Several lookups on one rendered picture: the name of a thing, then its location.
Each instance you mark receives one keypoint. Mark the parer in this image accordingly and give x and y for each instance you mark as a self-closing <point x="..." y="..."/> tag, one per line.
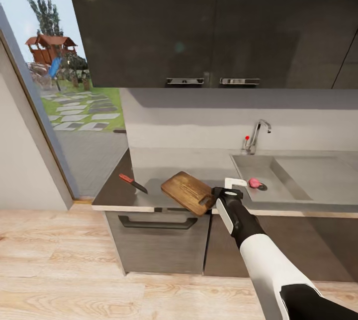
<point x="132" y="182"/>

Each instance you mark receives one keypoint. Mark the vidalia onion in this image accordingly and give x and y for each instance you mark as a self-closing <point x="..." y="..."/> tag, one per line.
<point x="254" y="182"/>

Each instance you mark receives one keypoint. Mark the drop in sink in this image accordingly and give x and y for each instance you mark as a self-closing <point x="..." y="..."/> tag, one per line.
<point x="296" y="178"/>

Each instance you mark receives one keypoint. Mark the fixed window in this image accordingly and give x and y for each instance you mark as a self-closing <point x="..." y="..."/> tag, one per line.
<point x="83" y="127"/>

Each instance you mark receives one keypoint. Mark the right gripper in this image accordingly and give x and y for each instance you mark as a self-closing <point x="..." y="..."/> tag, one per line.
<point x="217" y="191"/>

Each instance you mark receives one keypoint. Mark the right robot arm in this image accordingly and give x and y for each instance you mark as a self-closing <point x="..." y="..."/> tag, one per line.
<point x="284" y="292"/>

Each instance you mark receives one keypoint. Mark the cutting board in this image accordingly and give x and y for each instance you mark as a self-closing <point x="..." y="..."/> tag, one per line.
<point x="189" y="192"/>

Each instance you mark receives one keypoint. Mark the dishwasher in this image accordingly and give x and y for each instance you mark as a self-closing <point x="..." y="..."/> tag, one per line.
<point x="172" y="243"/>

